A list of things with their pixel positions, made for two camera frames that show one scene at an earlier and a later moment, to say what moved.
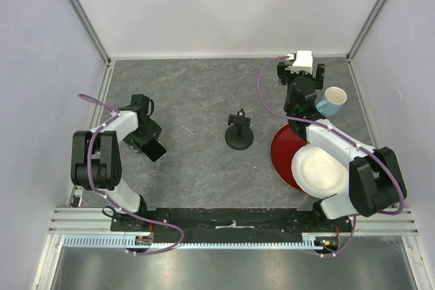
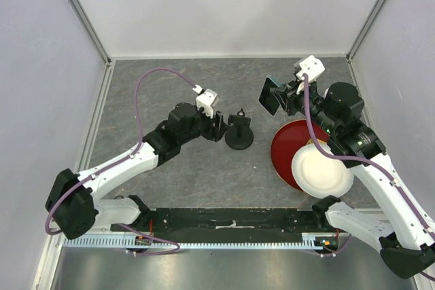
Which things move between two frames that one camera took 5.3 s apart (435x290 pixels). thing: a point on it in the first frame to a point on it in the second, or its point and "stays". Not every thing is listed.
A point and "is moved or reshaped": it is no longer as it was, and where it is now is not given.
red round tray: x=285 y=145 stays
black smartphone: x=153 y=149 is moved or reshaped
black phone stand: x=239 y=135 stays
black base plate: x=232 y=225 stays
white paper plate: x=318 y=173 stays
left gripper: x=149 y=145 to x=215 y=126
